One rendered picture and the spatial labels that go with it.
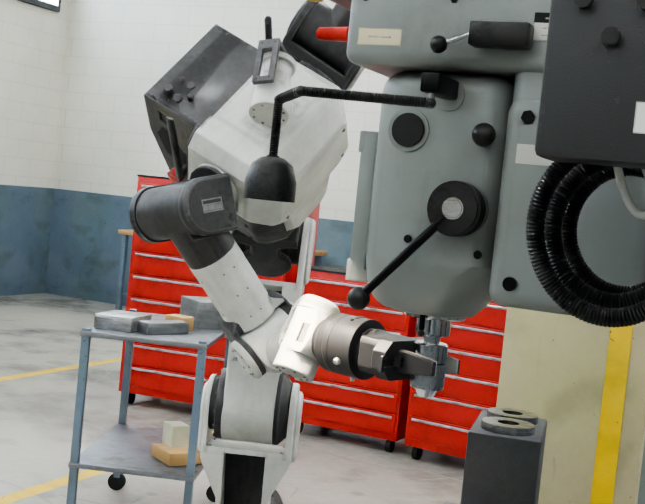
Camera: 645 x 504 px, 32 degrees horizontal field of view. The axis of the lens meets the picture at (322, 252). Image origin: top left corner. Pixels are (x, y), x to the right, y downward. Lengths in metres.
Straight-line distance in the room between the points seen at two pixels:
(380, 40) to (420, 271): 0.30
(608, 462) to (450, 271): 1.90
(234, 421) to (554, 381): 1.30
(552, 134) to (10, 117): 11.50
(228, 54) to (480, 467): 0.83
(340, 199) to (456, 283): 9.93
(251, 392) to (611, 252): 1.04
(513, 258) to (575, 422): 1.92
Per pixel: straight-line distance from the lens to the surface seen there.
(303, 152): 1.91
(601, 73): 1.13
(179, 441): 4.71
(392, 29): 1.47
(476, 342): 6.23
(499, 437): 1.89
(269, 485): 2.30
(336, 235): 11.37
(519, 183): 1.40
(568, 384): 3.28
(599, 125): 1.13
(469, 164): 1.44
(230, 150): 1.89
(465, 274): 1.45
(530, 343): 3.30
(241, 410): 2.24
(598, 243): 1.38
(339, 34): 1.73
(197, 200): 1.82
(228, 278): 1.89
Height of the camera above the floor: 1.46
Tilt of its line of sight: 3 degrees down
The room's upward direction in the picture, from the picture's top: 6 degrees clockwise
